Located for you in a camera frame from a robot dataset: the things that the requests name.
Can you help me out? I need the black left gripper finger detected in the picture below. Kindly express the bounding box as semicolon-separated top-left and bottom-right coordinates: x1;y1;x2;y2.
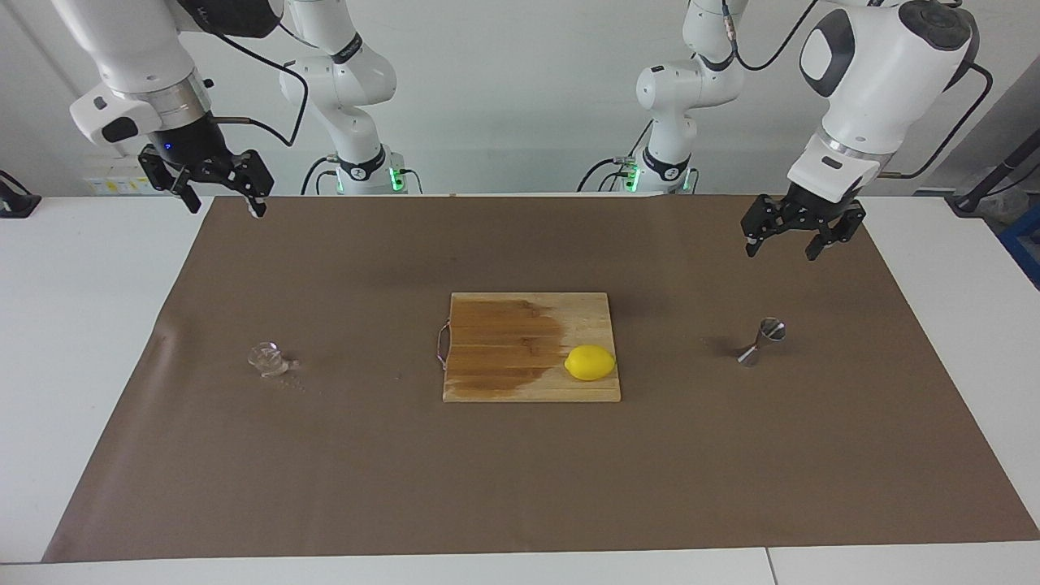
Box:
804;206;868;262
740;193;803;260

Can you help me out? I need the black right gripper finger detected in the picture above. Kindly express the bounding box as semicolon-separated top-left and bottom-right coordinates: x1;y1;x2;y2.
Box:
136;145;202;215
213;149;275;219

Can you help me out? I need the steel double jigger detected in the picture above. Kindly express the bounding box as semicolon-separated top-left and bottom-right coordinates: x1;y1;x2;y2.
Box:
737;317;787;368

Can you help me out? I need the small clear glass cup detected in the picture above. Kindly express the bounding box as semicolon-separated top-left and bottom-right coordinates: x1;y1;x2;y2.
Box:
247;342;300;379

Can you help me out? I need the black table clamp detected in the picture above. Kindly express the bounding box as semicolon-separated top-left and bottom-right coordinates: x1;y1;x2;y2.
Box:
0;169;42;219

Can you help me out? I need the grey plastic bag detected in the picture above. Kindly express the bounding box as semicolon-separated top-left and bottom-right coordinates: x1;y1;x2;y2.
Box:
963;185;1026;227

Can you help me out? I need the black stand pole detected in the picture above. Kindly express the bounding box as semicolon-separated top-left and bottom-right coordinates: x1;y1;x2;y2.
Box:
947;126;1040;216

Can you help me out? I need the yellow lemon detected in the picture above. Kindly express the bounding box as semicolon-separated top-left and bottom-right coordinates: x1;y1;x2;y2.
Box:
564;344;617;382

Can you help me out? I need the wooden cutting board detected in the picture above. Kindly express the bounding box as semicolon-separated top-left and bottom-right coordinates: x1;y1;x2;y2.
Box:
436;292;622;404

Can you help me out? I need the brown paper table mat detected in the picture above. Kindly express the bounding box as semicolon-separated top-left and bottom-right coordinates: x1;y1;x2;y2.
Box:
41;193;1040;563

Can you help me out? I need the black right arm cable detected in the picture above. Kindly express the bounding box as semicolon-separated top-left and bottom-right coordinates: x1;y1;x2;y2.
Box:
207;24;311;149

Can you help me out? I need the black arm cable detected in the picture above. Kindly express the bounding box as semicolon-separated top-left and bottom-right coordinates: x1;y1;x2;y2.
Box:
719;0;995;180
207;24;311;149

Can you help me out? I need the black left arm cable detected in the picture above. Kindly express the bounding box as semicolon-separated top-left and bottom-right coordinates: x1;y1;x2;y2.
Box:
719;0;995;180

